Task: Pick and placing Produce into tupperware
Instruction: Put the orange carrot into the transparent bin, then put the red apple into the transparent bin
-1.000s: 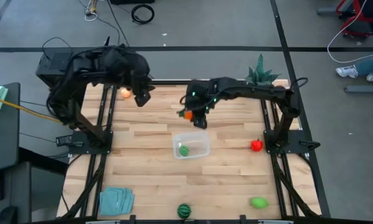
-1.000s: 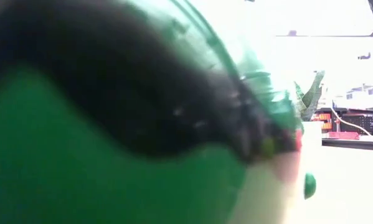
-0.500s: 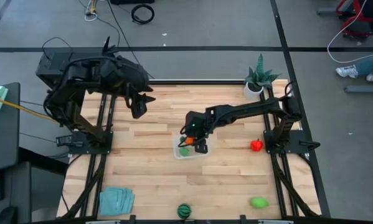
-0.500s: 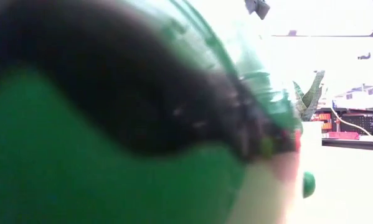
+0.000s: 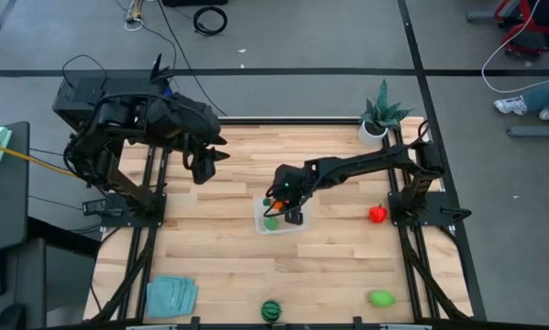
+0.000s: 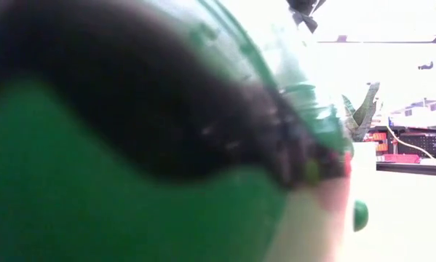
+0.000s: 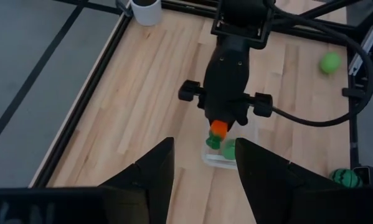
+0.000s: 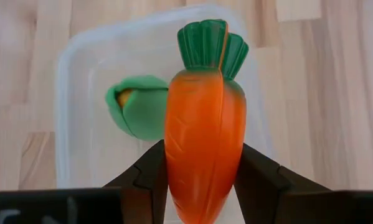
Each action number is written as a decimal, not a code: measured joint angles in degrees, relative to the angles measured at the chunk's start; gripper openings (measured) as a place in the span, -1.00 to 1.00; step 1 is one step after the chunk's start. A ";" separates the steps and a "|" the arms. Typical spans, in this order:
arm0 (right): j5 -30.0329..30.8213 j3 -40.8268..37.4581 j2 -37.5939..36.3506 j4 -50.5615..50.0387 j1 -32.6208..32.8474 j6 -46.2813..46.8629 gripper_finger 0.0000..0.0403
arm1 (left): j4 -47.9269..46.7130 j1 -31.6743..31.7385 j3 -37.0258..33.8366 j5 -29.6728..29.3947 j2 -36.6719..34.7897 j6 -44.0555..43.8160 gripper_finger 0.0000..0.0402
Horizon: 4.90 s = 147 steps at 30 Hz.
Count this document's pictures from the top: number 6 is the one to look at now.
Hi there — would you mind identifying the small green toy lime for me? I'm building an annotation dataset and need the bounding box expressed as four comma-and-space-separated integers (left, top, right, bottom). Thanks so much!
352, 199, 370, 233

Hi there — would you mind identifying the green snake plant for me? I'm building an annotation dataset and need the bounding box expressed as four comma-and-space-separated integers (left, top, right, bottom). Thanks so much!
342, 82, 381, 143

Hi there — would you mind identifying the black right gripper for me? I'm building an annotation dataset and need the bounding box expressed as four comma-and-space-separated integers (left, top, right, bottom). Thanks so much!
285, 0, 327, 34

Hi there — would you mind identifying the white cable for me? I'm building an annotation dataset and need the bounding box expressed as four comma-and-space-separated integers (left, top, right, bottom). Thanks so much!
386, 125, 436, 160

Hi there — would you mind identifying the red and black cart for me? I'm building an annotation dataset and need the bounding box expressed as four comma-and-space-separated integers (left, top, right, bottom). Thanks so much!
365, 125, 436, 164

